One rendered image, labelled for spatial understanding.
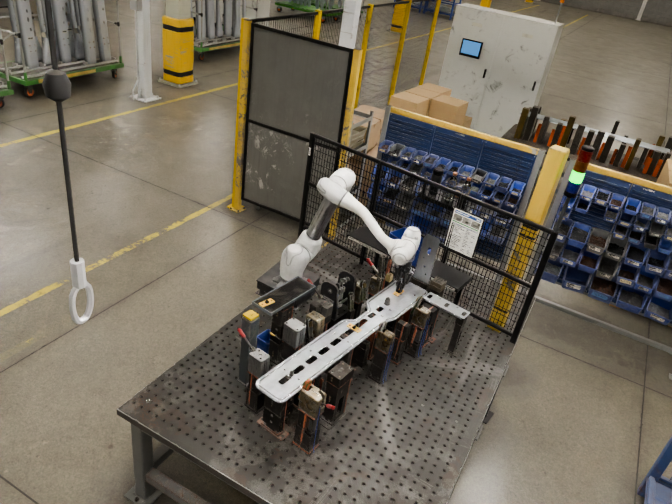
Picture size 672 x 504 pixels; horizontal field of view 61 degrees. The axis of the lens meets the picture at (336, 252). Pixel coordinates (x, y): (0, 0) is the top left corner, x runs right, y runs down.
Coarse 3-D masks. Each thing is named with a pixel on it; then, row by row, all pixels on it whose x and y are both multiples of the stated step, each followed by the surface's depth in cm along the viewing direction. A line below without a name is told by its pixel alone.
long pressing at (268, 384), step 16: (384, 288) 355; (416, 288) 361; (368, 304) 338; (384, 304) 341; (400, 304) 343; (352, 320) 322; (368, 320) 325; (320, 336) 306; (336, 336) 309; (352, 336) 311; (368, 336) 314; (304, 352) 294; (336, 352) 297; (288, 368) 282; (304, 368) 284; (320, 368) 285; (256, 384) 270; (272, 384) 271; (288, 384) 273
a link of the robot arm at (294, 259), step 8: (288, 248) 365; (296, 248) 366; (304, 248) 375; (288, 256) 363; (296, 256) 363; (304, 256) 367; (280, 264) 371; (288, 264) 364; (296, 264) 364; (304, 264) 370; (280, 272) 373; (288, 272) 367; (296, 272) 368; (288, 280) 371
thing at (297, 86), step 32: (256, 32) 530; (288, 32) 512; (256, 64) 544; (288, 64) 525; (320, 64) 509; (352, 64) 491; (256, 96) 558; (288, 96) 539; (320, 96) 522; (352, 96) 503; (256, 128) 574; (288, 128) 554; (320, 128) 536; (256, 160) 590; (288, 160) 569; (320, 160) 551; (256, 192) 607; (288, 192) 586
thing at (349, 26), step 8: (352, 0) 676; (360, 0) 683; (344, 8) 685; (352, 8) 680; (360, 8) 690; (344, 16) 689; (352, 16) 684; (344, 24) 693; (352, 24) 688; (344, 32) 697; (352, 32) 694; (344, 40) 701; (352, 40) 701; (352, 48) 709
